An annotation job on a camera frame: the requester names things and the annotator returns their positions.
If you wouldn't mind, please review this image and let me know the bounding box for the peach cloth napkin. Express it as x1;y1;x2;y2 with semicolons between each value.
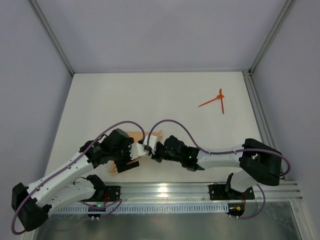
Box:
108;130;164;176

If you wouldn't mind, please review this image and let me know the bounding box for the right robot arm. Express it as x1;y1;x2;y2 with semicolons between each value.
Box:
148;135;282;194

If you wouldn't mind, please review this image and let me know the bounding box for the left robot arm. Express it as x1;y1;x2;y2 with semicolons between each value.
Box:
11;128;144;235

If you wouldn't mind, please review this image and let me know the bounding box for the orange plastic fork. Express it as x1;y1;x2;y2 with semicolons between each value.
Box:
198;94;225;107

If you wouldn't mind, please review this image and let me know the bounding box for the orange plastic knife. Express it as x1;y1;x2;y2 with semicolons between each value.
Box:
219;88;225;115

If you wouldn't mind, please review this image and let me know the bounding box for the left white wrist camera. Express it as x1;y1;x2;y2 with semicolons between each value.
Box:
129;142;147;160

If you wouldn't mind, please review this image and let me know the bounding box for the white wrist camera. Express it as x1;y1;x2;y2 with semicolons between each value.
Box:
129;142;147;160
142;135;158;153

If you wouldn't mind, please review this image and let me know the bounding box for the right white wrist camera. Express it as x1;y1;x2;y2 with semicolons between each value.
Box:
142;135;158;153

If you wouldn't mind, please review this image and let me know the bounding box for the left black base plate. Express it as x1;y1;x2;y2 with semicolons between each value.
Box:
102;185;121;203

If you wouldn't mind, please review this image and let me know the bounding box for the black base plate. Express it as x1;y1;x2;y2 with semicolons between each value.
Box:
102;185;121;203
208;183;255;201

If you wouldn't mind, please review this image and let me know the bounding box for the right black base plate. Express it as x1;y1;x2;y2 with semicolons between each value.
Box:
208;183;255;201

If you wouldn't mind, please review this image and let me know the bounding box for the perforated cable tray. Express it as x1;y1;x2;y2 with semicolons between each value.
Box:
56;202;229;215

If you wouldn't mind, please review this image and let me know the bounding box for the right side aluminium rail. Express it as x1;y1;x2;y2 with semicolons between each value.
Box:
242;71;291;181

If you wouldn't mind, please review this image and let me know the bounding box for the aluminium rail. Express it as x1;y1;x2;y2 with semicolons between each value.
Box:
106;181;303;204
242;71;291;181

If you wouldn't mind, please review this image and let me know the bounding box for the aluminium front rail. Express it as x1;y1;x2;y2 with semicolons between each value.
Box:
106;181;303;204

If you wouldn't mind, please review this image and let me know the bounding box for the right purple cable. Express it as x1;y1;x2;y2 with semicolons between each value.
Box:
146;119;293;221

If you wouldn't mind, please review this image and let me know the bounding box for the purple cable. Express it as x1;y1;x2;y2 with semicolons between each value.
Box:
146;119;293;221
11;120;146;236

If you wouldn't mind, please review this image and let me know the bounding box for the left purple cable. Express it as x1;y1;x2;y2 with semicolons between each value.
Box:
11;120;146;236

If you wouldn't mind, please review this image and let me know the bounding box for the left frame post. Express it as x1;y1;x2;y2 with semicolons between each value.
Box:
27;0;75;77

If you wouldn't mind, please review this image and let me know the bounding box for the frame post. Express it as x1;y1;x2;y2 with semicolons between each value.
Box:
248;0;296;76
27;0;75;77

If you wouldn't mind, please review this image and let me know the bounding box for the right frame post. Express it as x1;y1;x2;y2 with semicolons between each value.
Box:
248;0;296;76

